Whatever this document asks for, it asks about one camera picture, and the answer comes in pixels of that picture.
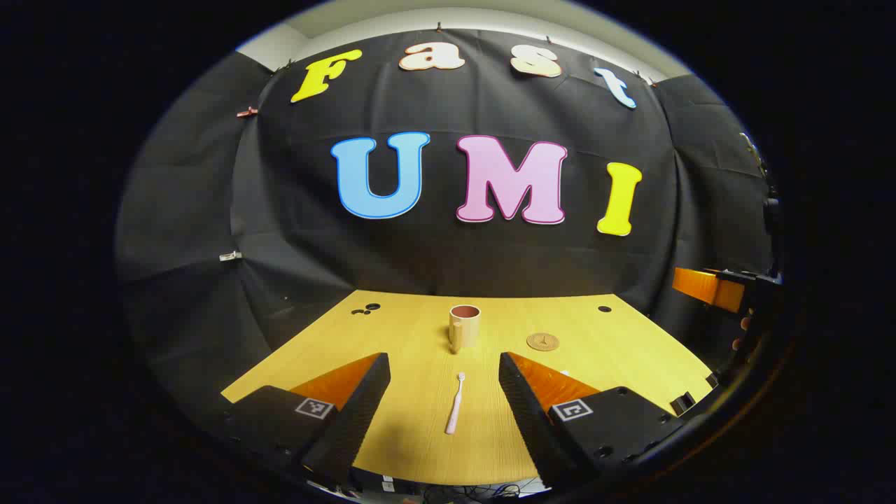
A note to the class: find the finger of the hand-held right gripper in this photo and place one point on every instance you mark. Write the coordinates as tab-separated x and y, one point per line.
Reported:
707	288

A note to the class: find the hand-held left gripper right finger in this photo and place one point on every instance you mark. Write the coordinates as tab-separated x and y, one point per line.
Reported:
528	420

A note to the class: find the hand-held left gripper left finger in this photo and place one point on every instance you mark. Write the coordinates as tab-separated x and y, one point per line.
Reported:
357	420

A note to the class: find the pink toothbrush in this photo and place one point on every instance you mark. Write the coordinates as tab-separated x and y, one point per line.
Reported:
455	409

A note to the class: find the round wooden coaster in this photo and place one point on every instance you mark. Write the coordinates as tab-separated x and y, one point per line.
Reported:
542	341

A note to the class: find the beige cup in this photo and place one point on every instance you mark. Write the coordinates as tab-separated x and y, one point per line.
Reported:
464	329

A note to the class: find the wooden desktop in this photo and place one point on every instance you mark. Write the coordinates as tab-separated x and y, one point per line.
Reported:
420	336

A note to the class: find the black backdrop cloth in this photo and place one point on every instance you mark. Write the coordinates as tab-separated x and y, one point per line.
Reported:
448	252

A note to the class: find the silver metal clip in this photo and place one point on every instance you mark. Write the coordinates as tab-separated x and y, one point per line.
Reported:
229	256

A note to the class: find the copper metal clip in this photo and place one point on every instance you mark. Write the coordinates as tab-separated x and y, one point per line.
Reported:
246	112

